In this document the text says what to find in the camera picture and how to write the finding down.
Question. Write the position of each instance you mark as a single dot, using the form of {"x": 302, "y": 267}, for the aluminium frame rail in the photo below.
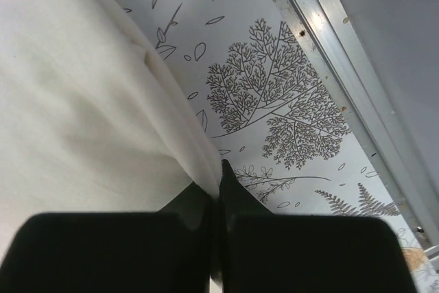
{"x": 334, "y": 34}

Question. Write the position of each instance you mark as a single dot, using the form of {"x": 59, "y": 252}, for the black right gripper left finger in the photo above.
{"x": 163, "y": 251}

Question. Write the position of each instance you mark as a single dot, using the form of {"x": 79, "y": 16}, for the cream white t shirt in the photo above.
{"x": 92, "y": 119}

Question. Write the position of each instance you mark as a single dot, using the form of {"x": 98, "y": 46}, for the floral patterned table mat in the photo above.
{"x": 267, "y": 108}

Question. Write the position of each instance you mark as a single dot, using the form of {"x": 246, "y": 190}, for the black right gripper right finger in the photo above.
{"x": 265, "y": 252}

